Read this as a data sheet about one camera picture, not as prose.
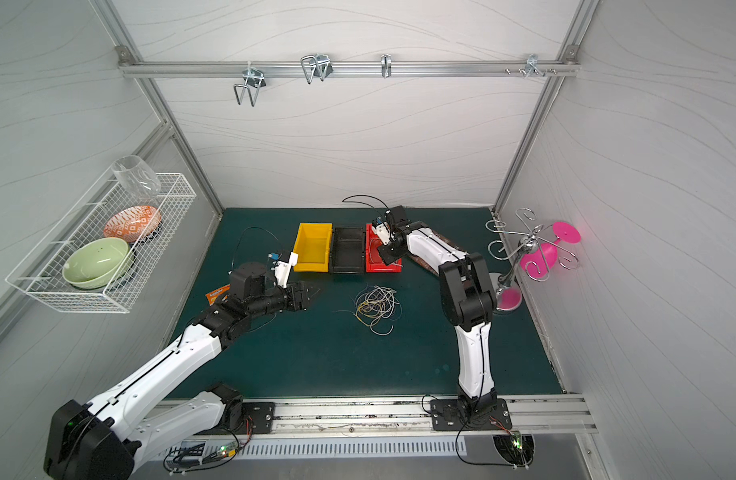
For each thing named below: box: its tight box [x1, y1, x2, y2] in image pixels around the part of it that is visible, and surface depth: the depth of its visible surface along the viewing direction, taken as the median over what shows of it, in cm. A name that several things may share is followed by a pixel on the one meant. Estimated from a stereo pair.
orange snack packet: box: [205, 284, 231, 306], surface depth 97 cm
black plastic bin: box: [332, 226, 365, 275], surface depth 106 cm
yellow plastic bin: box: [293, 222, 333, 272], surface depth 108 cm
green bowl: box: [62, 237, 130, 290], surface depth 62 cm
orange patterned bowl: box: [104, 205, 162, 242], surface depth 72 cm
